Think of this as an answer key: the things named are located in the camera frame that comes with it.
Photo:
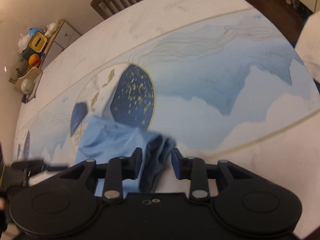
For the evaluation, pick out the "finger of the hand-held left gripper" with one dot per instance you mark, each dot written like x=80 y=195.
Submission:
x=30 y=165

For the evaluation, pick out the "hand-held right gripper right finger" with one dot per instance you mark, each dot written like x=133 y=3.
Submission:
x=176 y=163

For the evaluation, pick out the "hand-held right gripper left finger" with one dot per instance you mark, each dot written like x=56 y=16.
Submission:
x=137 y=162

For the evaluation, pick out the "light blue T-shirt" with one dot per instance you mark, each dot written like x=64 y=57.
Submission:
x=107 y=137

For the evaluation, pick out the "celadon teapot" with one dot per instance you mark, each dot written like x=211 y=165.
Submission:
x=26 y=85

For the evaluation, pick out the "orange round fruit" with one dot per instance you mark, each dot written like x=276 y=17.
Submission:
x=33 y=60

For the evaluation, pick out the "yellow and blue container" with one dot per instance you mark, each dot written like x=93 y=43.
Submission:
x=37 y=42

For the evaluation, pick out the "low white sideboard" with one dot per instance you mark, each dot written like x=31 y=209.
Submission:
x=62 y=37

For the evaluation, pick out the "white plastic bag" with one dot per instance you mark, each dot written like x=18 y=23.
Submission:
x=52 y=28

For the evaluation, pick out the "white cloth chair cover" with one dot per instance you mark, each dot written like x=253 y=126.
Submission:
x=310 y=45

